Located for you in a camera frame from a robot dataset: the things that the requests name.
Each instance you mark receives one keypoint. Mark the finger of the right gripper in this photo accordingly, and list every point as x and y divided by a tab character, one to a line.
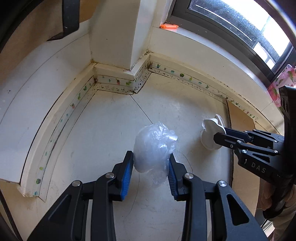
261	151
249	135

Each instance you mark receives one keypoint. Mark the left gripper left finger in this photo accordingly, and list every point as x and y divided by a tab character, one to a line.
66	219

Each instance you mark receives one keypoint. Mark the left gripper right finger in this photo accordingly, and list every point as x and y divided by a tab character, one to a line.
213	205

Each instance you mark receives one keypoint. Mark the small white bottle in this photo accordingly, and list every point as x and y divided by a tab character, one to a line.
211	126

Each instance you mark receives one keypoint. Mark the clear plastic bag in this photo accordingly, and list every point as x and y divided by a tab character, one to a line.
152	149

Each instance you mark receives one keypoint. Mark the person right hand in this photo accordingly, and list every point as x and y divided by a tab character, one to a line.
282	221

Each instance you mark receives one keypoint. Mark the brown cardboard sheet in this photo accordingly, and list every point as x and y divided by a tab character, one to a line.
245	183

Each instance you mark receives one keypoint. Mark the pink soap dispenser bottle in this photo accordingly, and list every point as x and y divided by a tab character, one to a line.
286	77

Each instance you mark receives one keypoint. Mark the orange utility knife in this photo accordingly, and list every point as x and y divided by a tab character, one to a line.
169	26

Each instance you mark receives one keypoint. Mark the black window frame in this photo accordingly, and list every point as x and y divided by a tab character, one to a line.
257	33

